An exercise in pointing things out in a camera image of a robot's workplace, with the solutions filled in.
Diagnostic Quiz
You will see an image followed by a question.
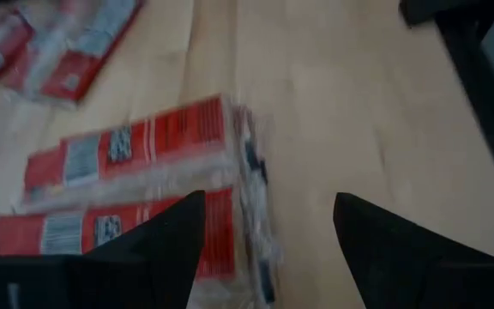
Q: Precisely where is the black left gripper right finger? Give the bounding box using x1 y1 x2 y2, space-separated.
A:
333 192 494 309

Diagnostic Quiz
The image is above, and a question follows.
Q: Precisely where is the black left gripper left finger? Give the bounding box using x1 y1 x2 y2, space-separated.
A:
0 190 207 309

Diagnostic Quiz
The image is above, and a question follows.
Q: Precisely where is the black aluminium table frame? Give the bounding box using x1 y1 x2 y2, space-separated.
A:
398 0 494 225

